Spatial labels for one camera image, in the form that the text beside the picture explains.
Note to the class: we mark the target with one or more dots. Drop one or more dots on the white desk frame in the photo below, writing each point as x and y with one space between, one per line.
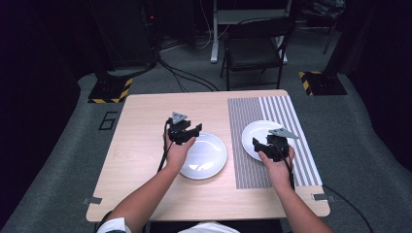
214 39

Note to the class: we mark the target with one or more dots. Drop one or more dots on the black folding chair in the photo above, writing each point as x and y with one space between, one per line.
256 48

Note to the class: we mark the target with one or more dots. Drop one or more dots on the black stand base hazard stripes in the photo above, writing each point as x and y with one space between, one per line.
108 90
324 83

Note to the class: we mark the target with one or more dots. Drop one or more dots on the person's white shirt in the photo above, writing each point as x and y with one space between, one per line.
209 228

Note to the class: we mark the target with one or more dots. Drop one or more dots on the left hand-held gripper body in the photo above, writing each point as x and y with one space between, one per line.
178 132

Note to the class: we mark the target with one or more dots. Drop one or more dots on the dark equipment cabinet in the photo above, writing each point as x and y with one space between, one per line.
126 32

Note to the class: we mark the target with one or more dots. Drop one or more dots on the grey striped placemat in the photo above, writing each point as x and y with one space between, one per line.
246 174

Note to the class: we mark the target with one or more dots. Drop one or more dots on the person's right hand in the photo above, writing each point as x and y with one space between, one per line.
277 173

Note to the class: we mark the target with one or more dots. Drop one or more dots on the person's left hand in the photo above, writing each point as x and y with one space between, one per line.
176 155

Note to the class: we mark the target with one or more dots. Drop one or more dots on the dark chair with clutter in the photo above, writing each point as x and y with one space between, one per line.
324 16

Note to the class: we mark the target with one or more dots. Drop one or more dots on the grey tape strip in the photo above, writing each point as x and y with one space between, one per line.
322 197
93 200

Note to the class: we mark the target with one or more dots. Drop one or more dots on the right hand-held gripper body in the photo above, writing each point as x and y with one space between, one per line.
277 145

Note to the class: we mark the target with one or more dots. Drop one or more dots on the white plate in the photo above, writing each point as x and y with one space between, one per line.
256 134
207 155

